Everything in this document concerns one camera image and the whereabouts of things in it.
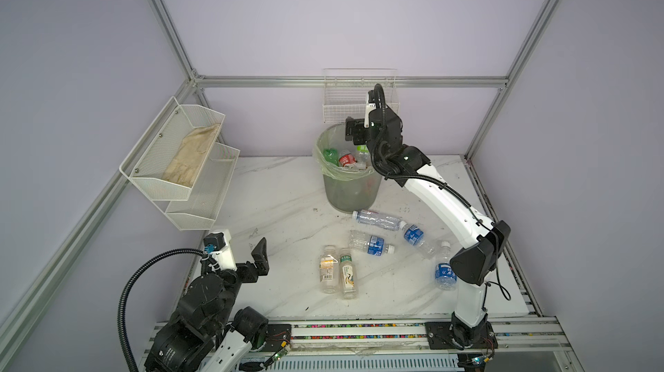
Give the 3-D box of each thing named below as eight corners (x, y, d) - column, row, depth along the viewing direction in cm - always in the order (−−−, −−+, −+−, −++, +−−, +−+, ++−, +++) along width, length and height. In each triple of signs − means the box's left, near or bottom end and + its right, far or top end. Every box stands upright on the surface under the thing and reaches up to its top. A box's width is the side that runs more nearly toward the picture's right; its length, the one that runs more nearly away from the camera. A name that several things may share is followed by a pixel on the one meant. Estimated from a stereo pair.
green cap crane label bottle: (340, 300, 82) (340, 294, 77) (340, 251, 93) (340, 243, 88) (357, 300, 82) (358, 294, 77) (355, 251, 93) (356, 243, 88)
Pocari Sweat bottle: (428, 263, 89) (432, 258, 85) (394, 231, 97) (396, 224, 93) (438, 254, 91) (442, 248, 87) (404, 223, 99) (406, 217, 96)
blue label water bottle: (345, 248, 93) (346, 241, 89) (350, 235, 97) (351, 228, 92) (390, 263, 90) (393, 256, 85) (393, 249, 93) (396, 241, 89)
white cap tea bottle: (319, 294, 83) (318, 290, 79) (321, 249, 93) (321, 244, 89) (339, 294, 83) (339, 290, 79) (339, 250, 93) (339, 244, 89)
